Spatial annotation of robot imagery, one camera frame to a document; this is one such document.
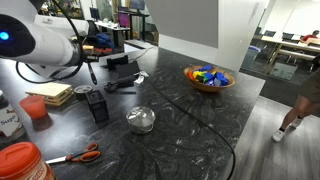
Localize person in dark clothing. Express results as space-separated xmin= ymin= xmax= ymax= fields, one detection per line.
xmin=271 ymin=54 xmax=320 ymax=144

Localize blue toy block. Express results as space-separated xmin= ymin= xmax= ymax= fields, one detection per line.
xmin=213 ymin=71 xmax=230 ymax=87
xmin=199 ymin=64 xmax=214 ymax=73
xmin=203 ymin=72 xmax=216 ymax=84

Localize person in red shirt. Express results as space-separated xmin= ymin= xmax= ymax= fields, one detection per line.
xmin=299 ymin=29 xmax=320 ymax=43

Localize orange plastic cup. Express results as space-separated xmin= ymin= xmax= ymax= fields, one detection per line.
xmin=18 ymin=95 xmax=48 ymax=121

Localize black tape roll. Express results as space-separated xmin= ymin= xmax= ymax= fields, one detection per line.
xmin=73 ymin=84 xmax=94 ymax=102

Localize blue trash bin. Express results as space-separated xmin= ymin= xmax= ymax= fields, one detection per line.
xmin=241 ymin=45 xmax=262 ymax=70

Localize light wooden table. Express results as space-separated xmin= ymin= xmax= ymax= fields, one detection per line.
xmin=261 ymin=34 xmax=320 ymax=56

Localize black square box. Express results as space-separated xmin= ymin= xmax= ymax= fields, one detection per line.
xmin=85 ymin=89 xmax=110 ymax=124

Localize black power cable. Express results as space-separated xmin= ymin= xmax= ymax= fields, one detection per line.
xmin=141 ymin=74 xmax=237 ymax=180

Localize jar with orange lid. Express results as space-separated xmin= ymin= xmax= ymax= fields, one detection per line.
xmin=0 ymin=141 xmax=56 ymax=180

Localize black computer monitor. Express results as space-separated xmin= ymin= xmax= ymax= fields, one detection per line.
xmin=129 ymin=0 xmax=147 ymax=11

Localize blue jacket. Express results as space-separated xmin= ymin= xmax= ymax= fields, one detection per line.
xmin=89 ymin=32 xmax=116 ymax=51

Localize yellow toy block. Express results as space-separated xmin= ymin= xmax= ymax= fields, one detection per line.
xmin=192 ymin=70 xmax=205 ymax=80

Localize wooden bowl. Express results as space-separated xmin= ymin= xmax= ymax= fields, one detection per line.
xmin=183 ymin=64 xmax=236 ymax=94

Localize orange-handled scissors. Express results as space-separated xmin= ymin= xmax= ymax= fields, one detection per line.
xmin=44 ymin=142 xmax=102 ymax=166

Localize light wooden block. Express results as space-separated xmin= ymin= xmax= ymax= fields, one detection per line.
xmin=25 ymin=82 xmax=74 ymax=108

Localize dark office desk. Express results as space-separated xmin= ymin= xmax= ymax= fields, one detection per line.
xmin=94 ymin=19 xmax=132 ymax=48

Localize black office chair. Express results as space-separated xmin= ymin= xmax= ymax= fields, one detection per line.
xmin=281 ymin=32 xmax=295 ymax=42
xmin=263 ymin=29 xmax=277 ymax=38

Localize black pop-up outlet box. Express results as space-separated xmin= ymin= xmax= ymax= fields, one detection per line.
xmin=105 ymin=52 xmax=130 ymax=72
xmin=114 ymin=60 xmax=142 ymax=81

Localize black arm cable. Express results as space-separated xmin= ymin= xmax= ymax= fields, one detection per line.
xmin=14 ymin=0 xmax=98 ymax=86

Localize black-handled tool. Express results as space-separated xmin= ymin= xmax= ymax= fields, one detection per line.
xmin=103 ymin=74 xmax=138 ymax=94

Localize white paper tag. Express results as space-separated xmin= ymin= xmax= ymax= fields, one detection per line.
xmin=133 ymin=70 xmax=150 ymax=85

